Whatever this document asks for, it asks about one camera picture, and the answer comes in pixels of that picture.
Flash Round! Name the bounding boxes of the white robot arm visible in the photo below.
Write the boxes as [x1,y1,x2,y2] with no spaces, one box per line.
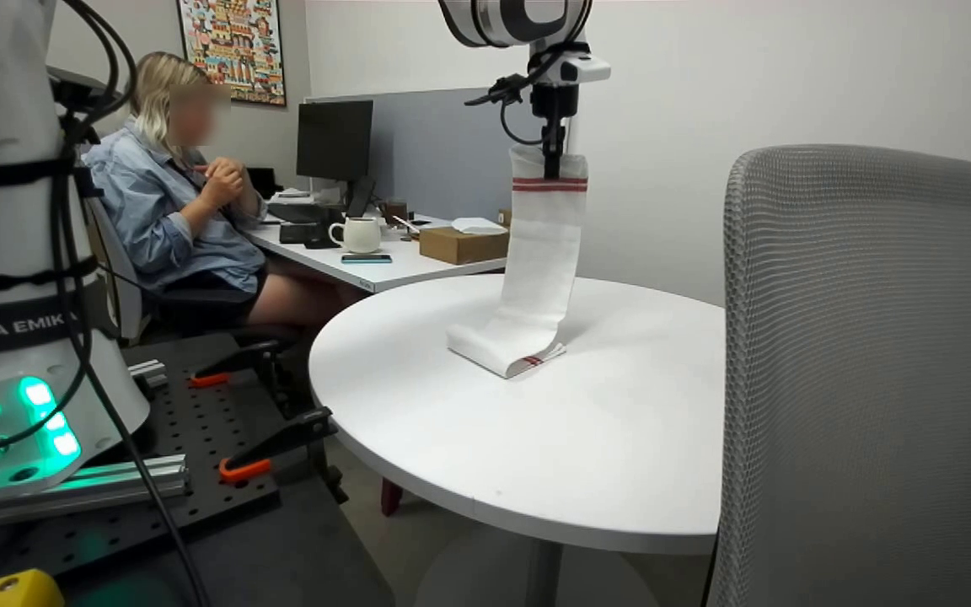
[439,0,611,180]

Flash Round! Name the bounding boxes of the teal case smartphone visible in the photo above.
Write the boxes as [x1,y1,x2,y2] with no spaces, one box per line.
[342,252,391,263]

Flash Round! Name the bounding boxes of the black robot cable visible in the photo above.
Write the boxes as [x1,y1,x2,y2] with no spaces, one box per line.
[462,36,593,147]

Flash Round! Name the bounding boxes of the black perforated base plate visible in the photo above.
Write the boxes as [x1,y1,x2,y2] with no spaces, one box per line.
[0,328,345,585]

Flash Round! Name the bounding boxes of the black computer monitor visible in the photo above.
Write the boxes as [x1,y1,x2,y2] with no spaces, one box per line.
[297,100,373,215]

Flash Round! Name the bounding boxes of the seated person in blue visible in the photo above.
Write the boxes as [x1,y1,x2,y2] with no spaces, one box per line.
[80,51,345,328]

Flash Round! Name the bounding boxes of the round white table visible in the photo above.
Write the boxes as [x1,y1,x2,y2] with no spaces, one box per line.
[311,276,726,553]

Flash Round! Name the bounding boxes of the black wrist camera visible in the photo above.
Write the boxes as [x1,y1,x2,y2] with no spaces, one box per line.
[530,51,611,88]

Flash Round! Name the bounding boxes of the white side desk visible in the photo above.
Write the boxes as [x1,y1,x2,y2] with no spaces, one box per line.
[249,227,506,295]

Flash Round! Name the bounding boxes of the white teapot mug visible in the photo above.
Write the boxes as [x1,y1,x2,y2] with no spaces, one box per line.
[328,215,382,255]

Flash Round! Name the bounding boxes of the grey mesh office chair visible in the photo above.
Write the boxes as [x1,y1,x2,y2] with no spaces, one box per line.
[706,144,971,607]

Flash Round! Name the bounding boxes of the white red-striped kitchen towel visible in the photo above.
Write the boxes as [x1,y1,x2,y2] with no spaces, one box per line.
[444,151,590,377]

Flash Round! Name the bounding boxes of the yellow object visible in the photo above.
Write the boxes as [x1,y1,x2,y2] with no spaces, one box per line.
[0,570,68,607]

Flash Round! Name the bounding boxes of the colourful wall poster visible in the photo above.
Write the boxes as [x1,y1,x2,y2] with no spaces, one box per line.
[176,0,286,107]

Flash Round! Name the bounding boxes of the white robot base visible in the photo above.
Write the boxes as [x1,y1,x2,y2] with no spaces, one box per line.
[0,0,150,499]

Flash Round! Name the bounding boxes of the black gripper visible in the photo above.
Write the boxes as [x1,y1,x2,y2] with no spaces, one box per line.
[530,84,578,180]

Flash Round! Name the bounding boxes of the large brown cardboard box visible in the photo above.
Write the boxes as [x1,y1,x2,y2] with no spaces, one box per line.
[419,227,509,263]

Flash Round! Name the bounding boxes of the white envelope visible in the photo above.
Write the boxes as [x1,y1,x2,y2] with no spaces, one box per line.
[448,215,509,235]

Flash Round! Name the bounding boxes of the orange handled clamp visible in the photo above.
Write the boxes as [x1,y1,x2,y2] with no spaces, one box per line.
[189,338,290,388]
[216,409,337,485]

